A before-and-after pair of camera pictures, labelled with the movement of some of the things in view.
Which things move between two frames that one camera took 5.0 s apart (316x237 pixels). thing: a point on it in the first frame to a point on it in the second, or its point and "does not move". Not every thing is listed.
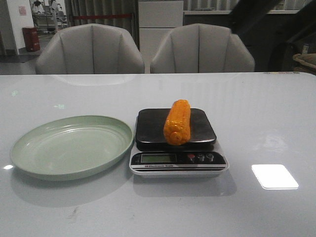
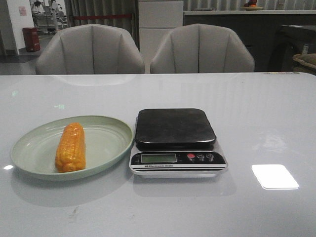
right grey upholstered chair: x=199 y=48 does not move
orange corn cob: x=177 y=128 to x=70 y=153
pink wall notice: x=22 y=10 does not move
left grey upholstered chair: x=90 y=49 does not move
